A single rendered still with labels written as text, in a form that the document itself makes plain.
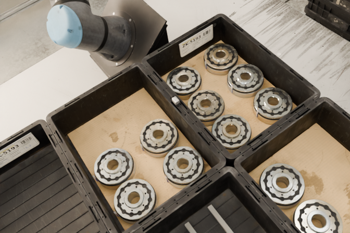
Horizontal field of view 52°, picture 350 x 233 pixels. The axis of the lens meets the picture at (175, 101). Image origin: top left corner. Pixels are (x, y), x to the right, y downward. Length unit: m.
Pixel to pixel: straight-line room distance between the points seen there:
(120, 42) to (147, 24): 0.10
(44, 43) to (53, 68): 1.22
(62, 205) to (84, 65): 0.60
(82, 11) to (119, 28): 0.14
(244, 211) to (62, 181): 0.47
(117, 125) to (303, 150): 0.50
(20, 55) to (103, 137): 1.69
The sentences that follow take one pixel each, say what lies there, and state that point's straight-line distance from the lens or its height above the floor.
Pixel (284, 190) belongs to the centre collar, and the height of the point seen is 0.87.
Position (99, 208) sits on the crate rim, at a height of 0.93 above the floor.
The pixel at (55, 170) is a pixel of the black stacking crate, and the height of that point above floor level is 0.83.
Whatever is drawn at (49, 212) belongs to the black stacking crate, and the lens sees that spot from 0.99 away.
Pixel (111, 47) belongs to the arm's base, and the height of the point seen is 0.87.
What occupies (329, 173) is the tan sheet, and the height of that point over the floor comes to 0.83.
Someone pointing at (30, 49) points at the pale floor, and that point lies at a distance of 2.65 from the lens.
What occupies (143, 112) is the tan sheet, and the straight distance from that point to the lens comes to 1.03.
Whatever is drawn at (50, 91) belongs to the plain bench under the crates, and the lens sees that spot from 1.36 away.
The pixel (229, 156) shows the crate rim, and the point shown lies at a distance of 0.83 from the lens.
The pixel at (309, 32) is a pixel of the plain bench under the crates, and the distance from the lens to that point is 1.41.
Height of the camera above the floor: 1.68
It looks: 55 degrees down
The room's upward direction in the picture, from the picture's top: 11 degrees counter-clockwise
